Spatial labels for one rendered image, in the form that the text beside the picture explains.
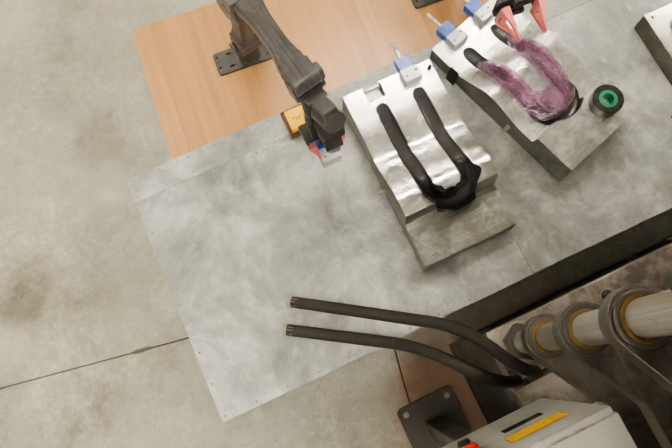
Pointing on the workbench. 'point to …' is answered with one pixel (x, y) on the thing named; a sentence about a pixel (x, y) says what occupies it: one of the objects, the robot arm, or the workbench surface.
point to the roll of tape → (607, 99)
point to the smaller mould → (658, 37)
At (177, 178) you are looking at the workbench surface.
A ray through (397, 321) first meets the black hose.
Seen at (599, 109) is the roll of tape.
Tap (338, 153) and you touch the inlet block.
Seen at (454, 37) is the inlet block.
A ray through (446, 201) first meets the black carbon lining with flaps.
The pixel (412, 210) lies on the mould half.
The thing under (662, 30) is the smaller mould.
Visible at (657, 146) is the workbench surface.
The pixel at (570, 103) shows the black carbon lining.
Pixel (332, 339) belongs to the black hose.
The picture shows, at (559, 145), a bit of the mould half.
